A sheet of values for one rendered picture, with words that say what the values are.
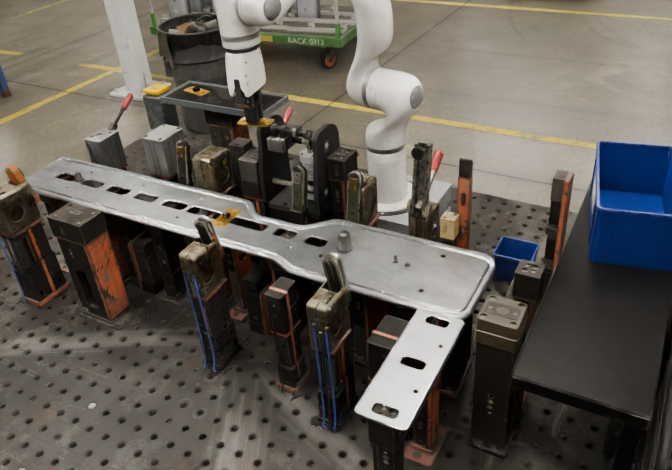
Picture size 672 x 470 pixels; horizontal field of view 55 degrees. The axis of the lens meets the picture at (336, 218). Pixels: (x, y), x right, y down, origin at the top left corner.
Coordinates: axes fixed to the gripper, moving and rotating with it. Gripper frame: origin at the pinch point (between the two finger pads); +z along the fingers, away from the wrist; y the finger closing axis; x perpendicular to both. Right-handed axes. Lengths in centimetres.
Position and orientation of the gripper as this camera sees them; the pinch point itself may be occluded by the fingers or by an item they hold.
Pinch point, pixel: (253, 112)
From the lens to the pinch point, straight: 151.0
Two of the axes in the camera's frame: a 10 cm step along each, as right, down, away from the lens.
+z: 0.9, 8.4, 5.3
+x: 9.3, 1.1, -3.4
